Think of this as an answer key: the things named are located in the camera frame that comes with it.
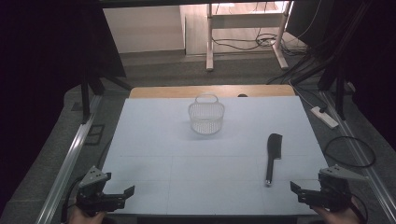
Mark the small black knob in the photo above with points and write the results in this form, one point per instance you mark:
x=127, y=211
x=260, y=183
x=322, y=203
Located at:
x=243, y=95

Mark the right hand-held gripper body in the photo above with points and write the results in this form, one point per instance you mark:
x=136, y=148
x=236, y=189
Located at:
x=333, y=189

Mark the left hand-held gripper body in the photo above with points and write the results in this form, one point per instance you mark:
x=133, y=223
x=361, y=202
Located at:
x=93, y=193

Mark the person's right hand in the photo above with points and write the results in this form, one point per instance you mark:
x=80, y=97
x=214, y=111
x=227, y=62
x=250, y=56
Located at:
x=337, y=216

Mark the black metal stand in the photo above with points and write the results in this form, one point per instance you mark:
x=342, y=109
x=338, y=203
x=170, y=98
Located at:
x=340, y=93
x=85, y=99

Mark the white desk frame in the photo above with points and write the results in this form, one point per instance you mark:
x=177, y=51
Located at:
x=210, y=46

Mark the person's left hand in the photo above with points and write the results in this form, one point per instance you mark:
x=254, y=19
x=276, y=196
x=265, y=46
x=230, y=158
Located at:
x=83, y=217

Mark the white power strip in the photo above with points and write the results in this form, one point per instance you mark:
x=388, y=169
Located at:
x=323, y=116

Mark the white plastic mesh basket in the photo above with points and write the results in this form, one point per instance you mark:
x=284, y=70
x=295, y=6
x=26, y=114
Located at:
x=206, y=116

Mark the black floor bracket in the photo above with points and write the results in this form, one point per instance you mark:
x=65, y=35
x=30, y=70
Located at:
x=94, y=134

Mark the aluminium rail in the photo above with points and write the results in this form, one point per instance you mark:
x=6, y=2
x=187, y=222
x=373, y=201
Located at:
x=358, y=149
x=67, y=168

